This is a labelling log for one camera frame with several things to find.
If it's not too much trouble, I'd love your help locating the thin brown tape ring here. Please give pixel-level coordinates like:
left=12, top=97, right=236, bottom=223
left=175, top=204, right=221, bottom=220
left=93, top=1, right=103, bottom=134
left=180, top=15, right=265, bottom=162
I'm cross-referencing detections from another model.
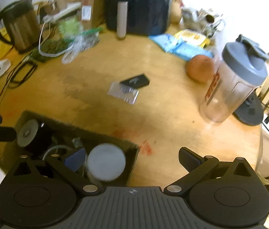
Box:
left=42, top=144, right=72, bottom=160

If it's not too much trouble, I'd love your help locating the white-lidded brown cylinder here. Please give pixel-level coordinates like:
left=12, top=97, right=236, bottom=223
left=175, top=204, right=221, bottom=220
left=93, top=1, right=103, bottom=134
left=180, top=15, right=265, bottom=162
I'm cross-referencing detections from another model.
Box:
left=86, top=143, right=126, bottom=187

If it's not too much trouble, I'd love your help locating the grey-topped black cylinder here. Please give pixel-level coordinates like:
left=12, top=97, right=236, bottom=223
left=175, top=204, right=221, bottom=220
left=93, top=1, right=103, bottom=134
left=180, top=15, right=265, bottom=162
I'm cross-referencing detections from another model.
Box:
left=17, top=119, right=43, bottom=148

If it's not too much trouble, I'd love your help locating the clear plastic case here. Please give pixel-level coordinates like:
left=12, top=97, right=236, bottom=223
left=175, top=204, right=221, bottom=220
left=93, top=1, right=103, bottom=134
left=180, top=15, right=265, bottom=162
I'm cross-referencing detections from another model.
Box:
left=107, top=82, right=139, bottom=105

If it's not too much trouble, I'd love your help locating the black rectangular box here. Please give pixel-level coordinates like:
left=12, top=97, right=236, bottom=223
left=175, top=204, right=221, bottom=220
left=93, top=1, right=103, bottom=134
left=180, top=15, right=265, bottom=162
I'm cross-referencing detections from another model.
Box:
left=119, top=73, right=150, bottom=89

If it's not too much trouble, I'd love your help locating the marbled grey stick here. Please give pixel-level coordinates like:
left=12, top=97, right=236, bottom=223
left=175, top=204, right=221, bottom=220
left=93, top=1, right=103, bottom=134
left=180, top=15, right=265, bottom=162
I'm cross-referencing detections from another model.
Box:
left=72, top=137, right=84, bottom=149

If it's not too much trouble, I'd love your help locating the open cardboard box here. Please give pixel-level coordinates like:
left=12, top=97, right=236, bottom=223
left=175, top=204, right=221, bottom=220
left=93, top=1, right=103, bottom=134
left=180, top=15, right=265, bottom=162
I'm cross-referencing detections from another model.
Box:
left=0, top=111, right=139, bottom=186

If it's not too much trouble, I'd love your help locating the black round base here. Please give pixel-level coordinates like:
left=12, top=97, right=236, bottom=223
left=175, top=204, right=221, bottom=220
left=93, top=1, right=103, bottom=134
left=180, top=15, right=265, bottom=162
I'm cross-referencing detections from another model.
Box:
left=233, top=92, right=264, bottom=126

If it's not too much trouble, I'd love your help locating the bag of green pellets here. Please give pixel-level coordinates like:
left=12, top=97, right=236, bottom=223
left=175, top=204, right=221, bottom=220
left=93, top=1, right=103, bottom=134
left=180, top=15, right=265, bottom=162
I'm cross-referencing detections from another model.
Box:
left=30, top=38, right=72, bottom=62

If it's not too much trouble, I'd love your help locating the red-orange apple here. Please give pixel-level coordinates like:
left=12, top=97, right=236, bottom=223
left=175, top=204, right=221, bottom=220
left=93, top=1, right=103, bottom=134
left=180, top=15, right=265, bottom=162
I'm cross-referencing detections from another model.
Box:
left=186, top=55, right=215, bottom=83

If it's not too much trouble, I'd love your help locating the steel electric kettle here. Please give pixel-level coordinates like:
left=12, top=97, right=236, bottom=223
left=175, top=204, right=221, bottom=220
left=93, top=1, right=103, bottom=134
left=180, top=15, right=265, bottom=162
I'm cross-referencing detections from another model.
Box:
left=0, top=0, right=41, bottom=54

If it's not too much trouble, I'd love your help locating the clear shaker bottle grey lid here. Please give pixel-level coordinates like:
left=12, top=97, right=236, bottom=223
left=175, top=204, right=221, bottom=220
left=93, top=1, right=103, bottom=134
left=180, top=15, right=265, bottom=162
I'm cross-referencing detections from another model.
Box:
left=199, top=35, right=269, bottom=123

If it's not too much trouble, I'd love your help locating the blue wet wipes pack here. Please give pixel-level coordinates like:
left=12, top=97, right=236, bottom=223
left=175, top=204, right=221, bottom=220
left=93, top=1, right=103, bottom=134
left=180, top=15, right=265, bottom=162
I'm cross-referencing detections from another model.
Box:
left=148, top=34, right=184, bottom=53

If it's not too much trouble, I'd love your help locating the clear plastic bag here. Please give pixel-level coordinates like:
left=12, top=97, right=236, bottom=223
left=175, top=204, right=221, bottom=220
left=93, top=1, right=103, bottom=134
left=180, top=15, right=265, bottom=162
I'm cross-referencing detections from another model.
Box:
left=61, top=28, right=104, bottom=64

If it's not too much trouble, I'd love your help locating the yellow wet wipes pack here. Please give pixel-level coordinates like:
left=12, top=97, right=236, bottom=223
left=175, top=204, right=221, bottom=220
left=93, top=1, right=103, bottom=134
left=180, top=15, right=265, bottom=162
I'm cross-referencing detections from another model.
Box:
left=174, top=29, right=211, bottom=48

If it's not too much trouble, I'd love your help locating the green labelled jar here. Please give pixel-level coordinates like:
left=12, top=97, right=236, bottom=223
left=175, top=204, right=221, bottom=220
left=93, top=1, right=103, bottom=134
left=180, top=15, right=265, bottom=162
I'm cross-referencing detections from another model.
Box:
left=58, top=17, right=83, bottom=38

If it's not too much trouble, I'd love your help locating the white power strip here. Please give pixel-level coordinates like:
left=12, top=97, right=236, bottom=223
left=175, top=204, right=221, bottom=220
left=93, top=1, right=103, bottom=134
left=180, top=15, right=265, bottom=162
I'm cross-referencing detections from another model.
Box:
left=42, top=2, right=81, bottom=23

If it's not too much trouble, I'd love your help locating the metal bowl with clutter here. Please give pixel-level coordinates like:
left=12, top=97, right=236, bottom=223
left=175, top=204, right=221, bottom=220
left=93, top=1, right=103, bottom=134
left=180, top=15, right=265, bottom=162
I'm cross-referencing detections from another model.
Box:
left=182, top=7, right=226, bottom=38

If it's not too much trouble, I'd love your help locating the brown cardboard carton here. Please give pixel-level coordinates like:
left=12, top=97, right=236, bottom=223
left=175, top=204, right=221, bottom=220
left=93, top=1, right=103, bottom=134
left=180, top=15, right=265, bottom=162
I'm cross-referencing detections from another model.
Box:
left=81, top=0, right=105, bottom=30

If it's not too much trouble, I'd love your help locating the wooden vase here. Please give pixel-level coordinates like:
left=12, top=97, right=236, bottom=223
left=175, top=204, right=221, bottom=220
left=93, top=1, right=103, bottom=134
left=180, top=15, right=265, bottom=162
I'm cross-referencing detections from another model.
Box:
left=171, top=0, right=183, bottom=24

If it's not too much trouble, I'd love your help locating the black air fryer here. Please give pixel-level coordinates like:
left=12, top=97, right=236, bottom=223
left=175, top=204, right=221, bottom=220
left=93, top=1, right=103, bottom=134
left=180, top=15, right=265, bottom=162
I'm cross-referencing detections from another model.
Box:
left=104, top=0, right=172, bottom=38

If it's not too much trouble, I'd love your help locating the coiled black cable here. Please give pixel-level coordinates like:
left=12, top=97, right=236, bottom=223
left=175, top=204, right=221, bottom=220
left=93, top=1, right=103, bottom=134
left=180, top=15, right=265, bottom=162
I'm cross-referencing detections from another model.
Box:
left=6, top=59, right=39, bottom=89

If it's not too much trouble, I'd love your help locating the white charging cable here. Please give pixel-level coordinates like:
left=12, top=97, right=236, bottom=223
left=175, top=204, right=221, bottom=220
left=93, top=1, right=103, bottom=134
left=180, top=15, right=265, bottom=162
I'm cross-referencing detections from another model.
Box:
left=38, top=20, right=74, bottom=58

